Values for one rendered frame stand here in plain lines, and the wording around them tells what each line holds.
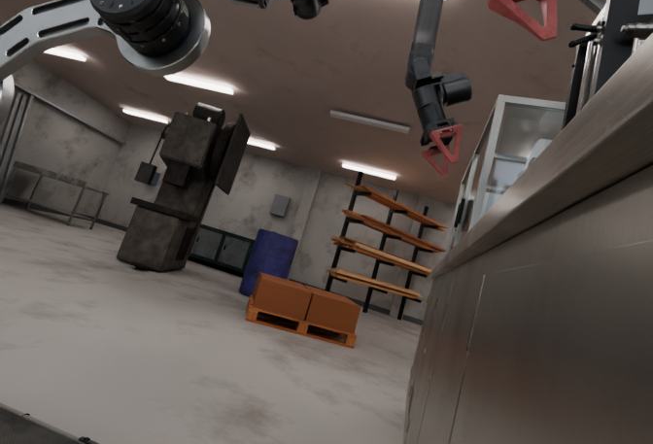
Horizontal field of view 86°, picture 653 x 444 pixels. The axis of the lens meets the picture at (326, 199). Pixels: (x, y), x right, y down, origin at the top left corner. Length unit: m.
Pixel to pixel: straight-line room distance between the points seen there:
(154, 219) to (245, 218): 4.51
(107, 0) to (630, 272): 0.81
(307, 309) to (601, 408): 3.59
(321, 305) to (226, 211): 6.31
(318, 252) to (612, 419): 8.68
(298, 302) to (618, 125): 3.54
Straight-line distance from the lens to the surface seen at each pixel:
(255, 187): 9.51
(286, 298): 3.66
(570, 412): 0.27
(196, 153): 5.26
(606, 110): 0.24
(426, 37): 0.96
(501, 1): 0.47
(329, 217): 8.92
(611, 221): 0.28
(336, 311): 3.78
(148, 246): 5.22
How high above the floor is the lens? 0.76
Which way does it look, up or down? 10 degrees up
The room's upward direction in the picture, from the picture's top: 17 degrees clockwise
